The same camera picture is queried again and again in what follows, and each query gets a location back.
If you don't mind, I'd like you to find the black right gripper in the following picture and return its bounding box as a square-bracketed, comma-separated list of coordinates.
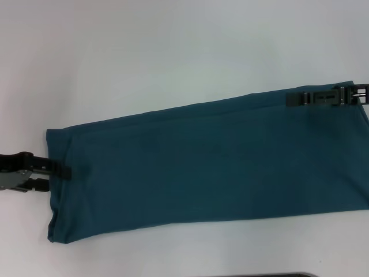
[285, 83, 369, 108]

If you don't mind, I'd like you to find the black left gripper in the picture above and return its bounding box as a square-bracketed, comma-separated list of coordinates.
[0, 151, 73, 194]

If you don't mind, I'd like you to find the teal t-shirt with beige letters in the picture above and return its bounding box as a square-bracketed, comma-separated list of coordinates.
[46, 80, 369, 245]

